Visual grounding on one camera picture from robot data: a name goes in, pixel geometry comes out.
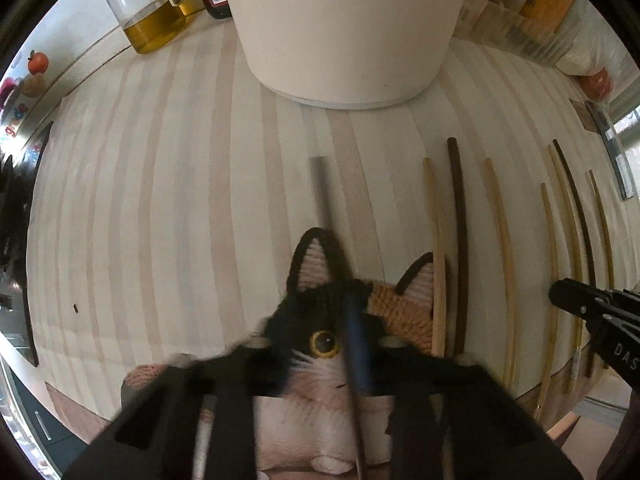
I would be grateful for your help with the black stove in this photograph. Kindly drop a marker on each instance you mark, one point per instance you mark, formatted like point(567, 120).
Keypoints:
point(15, 260)

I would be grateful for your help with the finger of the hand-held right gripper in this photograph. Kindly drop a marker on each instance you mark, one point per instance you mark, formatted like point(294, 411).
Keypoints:
point(580, 297)
point(629, 297)

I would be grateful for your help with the white utensil holder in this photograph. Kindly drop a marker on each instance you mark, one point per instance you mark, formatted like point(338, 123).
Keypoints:
point(345, 35)

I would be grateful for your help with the orange round object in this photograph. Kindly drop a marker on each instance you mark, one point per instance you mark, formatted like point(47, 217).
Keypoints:
point(599, 85)

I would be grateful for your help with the clear plastic bin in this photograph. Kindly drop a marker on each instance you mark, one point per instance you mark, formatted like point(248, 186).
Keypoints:
point(520, 35)

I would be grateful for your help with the white plastic bag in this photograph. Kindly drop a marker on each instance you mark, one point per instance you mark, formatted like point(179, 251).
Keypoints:
point(600, 40)

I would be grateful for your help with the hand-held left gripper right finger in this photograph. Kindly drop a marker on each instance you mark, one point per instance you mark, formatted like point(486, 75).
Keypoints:
point(361, 360)

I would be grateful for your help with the knife on table edge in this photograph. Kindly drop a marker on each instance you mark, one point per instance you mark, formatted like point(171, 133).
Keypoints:
point(612, 150)

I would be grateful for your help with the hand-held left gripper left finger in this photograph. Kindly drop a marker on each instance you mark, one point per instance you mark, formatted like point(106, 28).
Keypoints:
point(235, 375)

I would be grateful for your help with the orange fruit magnet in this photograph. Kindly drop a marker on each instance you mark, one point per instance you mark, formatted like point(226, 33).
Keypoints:
point(38, 62)

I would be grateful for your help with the glass oil bottle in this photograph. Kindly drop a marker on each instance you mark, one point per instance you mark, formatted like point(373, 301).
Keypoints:
point(150, 25)

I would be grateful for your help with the dark wooden chopstick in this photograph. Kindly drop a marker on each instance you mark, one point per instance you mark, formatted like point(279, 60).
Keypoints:
point(462, 240)
point(587, 240)
point(325, 200)

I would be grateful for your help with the knitted cat mat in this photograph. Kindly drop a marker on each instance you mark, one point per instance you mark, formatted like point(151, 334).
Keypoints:
point(300, 320)

